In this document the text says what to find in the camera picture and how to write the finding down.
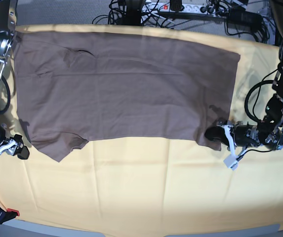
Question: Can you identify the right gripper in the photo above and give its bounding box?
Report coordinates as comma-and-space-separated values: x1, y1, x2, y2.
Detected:
0, 126, 30, 159

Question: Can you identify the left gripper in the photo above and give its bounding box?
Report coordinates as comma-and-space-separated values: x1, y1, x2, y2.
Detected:
204, 120, 263, 148

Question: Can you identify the brown T-shirt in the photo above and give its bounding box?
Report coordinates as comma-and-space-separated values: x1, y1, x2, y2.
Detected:
14, 32, 240, 161

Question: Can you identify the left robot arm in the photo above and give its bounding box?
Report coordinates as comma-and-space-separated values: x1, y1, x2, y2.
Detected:
205, 0, 283, 151

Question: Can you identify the yellow table cloth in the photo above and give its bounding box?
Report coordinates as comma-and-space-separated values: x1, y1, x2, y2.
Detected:
0, 24, 283, 235

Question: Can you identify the black power adapter box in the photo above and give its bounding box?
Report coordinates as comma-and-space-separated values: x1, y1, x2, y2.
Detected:
227, 8, 263, 28

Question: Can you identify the white power strip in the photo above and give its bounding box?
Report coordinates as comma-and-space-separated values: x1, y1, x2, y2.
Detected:
141, 2, 221, 19

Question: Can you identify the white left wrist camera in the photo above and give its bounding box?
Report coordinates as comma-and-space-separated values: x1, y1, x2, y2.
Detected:
220, 125, 246, 171

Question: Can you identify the black upright post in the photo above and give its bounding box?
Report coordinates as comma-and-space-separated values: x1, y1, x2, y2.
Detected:
123, 0, 144, 26

